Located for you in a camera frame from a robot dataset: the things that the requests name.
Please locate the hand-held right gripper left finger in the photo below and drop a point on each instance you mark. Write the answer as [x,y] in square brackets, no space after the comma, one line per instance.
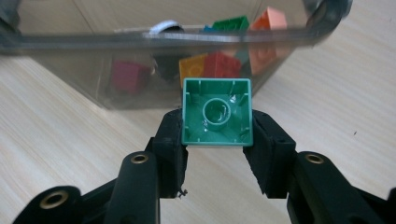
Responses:
[169,161]

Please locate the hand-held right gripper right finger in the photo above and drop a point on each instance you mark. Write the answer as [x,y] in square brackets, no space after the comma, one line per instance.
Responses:
[271,158]

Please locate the teal building block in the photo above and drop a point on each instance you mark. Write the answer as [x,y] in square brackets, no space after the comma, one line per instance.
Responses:
[193,124]

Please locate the black building block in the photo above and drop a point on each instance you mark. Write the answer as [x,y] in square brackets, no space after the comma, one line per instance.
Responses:
[168,70]

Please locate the orange building block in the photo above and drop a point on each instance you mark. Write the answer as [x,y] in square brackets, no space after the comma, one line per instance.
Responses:
[191,70]

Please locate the magenta building block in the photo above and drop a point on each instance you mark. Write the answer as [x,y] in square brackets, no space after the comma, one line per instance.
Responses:
[129,76]

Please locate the pale grey-teal building block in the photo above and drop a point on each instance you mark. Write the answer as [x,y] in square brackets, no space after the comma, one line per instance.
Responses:
[243,57]

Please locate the red building block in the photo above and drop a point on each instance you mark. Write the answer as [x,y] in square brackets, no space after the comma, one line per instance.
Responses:
[222,65]

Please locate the transparent grey storage box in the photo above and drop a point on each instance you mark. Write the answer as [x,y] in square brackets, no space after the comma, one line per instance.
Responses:
[77,77]

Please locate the blue building block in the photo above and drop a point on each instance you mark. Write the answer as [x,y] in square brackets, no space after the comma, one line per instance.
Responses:
[208,29]

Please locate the pink building block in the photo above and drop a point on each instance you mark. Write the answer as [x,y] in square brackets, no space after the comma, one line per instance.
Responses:
[271,20]

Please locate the green building block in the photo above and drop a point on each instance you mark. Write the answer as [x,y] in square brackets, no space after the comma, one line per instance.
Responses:
[232,24]

